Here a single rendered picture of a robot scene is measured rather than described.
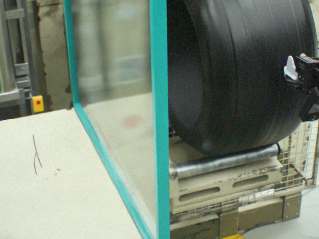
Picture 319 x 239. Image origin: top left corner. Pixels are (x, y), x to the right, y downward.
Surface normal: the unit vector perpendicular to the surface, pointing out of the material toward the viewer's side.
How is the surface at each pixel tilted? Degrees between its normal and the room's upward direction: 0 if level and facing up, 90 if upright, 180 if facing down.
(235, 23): 54
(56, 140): 0
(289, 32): 62
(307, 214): 0
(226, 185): 90
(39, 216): 0
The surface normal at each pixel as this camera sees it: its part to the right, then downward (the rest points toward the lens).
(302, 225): -0.02, -0.87
